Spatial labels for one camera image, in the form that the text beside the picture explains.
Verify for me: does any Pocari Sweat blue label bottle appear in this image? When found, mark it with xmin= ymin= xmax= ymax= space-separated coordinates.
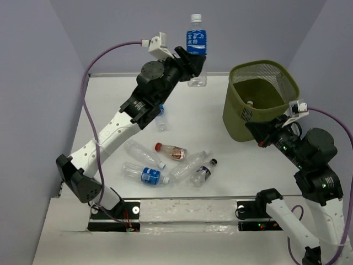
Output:
xmin=186 ymin=14 xmax=207 ymax=87

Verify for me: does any Pepsi bottle black cap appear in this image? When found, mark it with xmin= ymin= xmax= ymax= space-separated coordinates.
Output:
xmin=189 ymin=158 xmax=218 ymax=187

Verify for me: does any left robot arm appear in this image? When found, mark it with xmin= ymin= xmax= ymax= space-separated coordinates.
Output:
xmin=56 ymin=46 xmax=206 ymax=219

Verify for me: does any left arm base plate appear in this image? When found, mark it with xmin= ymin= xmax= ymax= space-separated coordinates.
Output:
xmin=87 ymin=200 xmax=141 ymax=232

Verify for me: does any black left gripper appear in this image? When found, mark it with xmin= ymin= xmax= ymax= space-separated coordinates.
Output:
xmin=156 ymin=46 xmax=206 ymax=105

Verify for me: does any red cap clear bottle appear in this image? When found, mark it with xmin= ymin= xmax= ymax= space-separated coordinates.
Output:
xmin=154 ymin=142 xmax=188 ymax=161

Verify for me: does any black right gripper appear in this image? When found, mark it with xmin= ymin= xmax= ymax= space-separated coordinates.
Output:
xmin=244 ymin=112 xmax=308 ymax=167

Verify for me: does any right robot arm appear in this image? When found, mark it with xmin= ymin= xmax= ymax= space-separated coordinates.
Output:
xmin=246 ymin=115 xmax=352 ymax=264

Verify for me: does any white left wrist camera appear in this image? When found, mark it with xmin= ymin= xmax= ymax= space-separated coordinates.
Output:
xmin=141 ymin=32 xmax=173 ymax=60

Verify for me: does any green plastic waste bin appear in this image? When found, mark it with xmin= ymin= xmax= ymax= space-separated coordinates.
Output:
xmin=222 ymin=60 xmax=300 ymax=142

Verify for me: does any clear bottle blue cap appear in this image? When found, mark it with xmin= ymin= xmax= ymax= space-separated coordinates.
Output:
xmin=155 ymin=104 xmax=168 ymax=131

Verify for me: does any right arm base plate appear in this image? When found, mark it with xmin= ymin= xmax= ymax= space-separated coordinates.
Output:
xmin=234 ymin=200 xmax=282 ymax=232

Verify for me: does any blue label bottle white cap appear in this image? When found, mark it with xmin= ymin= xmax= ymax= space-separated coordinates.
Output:
xmin=122 ymin=162 xmax=170 ymax=186

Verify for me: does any tall clear bottle white cap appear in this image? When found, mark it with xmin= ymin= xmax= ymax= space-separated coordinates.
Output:
xmin=169 ymin=150 xmax=210 ymax=183

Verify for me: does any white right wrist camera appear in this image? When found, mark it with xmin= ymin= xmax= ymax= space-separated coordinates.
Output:
xmin=285 ymin=99 xmax=309 ymax=126

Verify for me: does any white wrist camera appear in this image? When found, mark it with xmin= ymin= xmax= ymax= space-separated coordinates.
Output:
xmin=141 ymin=32 xmax=173 ymax=60
xmin=285 ymin=99 xmax=309 ymax=126

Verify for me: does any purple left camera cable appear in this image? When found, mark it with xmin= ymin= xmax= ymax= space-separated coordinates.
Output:
xmin=79 ymin=40 xmax=144 ymax=224

